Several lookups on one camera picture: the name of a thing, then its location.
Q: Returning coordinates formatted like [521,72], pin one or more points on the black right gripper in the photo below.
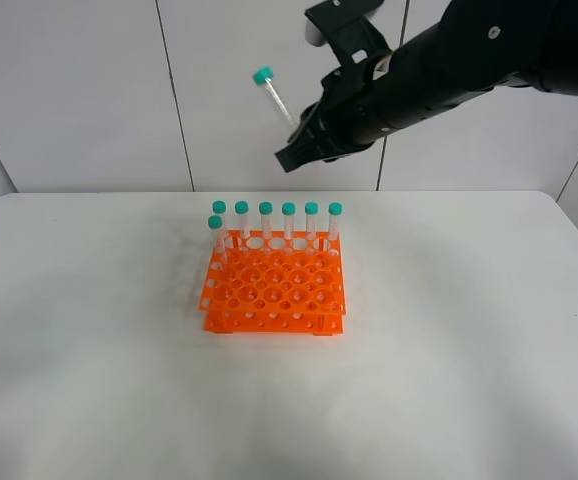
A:
[336,126]

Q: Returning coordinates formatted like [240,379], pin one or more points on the clear tube teal cap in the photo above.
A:
[264,79]

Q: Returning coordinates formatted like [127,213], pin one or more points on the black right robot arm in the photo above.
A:
[475,47]

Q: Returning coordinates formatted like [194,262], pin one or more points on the second row left tube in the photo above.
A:
[216,226]

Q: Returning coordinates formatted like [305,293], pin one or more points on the orange test tube rack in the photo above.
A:
[251,287]

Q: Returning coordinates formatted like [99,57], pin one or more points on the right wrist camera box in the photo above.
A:
[346,27]

